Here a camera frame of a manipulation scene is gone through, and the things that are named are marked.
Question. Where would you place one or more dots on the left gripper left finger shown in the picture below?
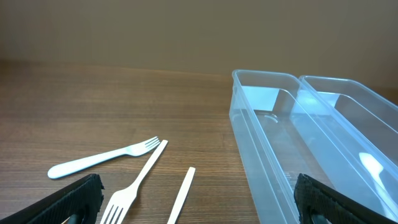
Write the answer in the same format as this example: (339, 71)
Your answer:
(79, 202)

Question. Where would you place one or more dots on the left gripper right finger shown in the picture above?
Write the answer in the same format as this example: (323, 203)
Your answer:
(318, 203)

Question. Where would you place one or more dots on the thick white plastic fork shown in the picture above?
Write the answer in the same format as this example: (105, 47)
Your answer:
(71, 167)

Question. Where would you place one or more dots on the white spoon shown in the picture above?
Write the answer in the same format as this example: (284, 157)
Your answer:
(385, 183)

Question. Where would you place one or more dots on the left clear plastic container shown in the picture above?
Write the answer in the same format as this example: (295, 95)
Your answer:
(281, 131)

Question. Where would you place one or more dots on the clear plastic container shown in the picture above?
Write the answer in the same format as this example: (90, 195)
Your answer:
(281, 131)
(362, 121)

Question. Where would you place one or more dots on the right clear plastic container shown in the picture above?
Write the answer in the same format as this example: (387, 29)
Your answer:
(362, 121)

